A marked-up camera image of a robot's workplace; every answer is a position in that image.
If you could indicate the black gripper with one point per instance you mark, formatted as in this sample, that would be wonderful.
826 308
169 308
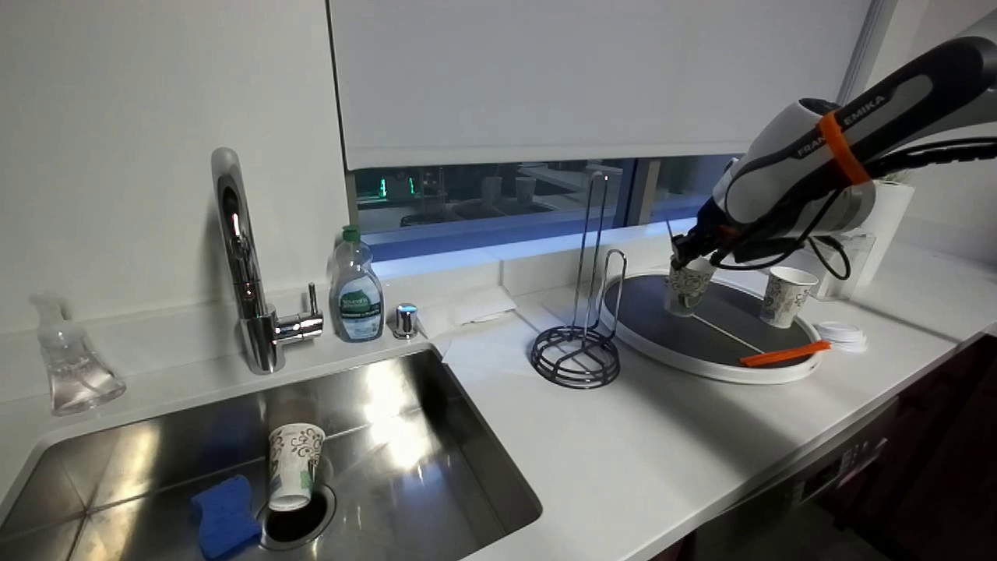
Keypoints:
719 232

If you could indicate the thin wooden chopstick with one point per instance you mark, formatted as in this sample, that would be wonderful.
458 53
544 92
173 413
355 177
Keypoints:
726 332

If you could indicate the translucent white plastic box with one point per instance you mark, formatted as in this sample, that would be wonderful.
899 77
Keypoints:
890 222

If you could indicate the stainless steel sink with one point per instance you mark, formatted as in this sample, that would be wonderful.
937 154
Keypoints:
415 455

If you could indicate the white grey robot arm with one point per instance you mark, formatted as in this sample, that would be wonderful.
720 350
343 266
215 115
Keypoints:
894 111

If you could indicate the clear dish soap bottle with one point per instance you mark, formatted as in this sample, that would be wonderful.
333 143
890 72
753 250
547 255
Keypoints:
356 299

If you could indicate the round dark tray white rim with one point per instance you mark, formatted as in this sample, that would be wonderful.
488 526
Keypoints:
643 321

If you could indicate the dark cabinet front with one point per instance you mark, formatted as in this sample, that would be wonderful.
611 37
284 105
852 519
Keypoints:
913 478

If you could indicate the white roller blind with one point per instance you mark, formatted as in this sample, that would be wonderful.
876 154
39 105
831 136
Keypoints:
603 72

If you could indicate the blue sponge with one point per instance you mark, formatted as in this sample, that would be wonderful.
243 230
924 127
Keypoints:
223 516

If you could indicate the chrome kitchen faucet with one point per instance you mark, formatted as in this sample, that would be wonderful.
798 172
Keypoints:
242 250

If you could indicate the chrome sink knob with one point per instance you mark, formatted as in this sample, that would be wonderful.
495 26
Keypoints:
402 318

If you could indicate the round sink drain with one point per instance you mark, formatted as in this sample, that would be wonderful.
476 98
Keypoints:
312 522

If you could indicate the dark window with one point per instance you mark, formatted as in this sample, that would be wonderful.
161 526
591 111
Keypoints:
501 205

